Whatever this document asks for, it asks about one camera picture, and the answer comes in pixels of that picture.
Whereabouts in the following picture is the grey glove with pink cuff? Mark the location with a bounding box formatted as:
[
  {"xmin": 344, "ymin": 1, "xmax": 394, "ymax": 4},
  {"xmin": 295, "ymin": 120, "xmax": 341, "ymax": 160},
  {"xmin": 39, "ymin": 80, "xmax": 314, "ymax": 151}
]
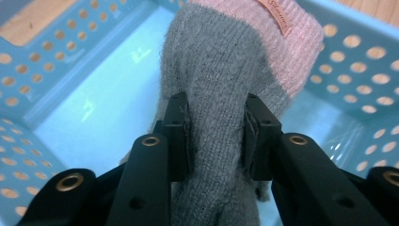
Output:
[{"xmin": 119, "ymin": 0, "xmax": 325, "ymax": 226}]

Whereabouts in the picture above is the light blue perforated plastic basket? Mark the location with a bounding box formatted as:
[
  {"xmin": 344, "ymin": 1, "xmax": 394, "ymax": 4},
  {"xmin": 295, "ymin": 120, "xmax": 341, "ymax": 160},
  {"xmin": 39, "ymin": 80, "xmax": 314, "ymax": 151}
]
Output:
[{"xmin": 0, "ymin": 0, "xmax": 399, "ymax": 226}]

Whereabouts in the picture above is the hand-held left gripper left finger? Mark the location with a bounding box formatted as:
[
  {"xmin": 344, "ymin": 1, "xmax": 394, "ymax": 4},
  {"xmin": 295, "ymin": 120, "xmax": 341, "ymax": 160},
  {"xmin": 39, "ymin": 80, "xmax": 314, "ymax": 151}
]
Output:
[{"xmin": 105, "ymin": 91, "xmax": 192, "ymax": 226}]

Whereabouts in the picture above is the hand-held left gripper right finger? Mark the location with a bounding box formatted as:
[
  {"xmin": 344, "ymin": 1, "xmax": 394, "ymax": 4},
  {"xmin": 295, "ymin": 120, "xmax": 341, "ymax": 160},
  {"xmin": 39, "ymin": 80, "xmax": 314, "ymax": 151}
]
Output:
[{"xmin": 244, "ymin": 92, "xmax": 391, "ymax": 226}]

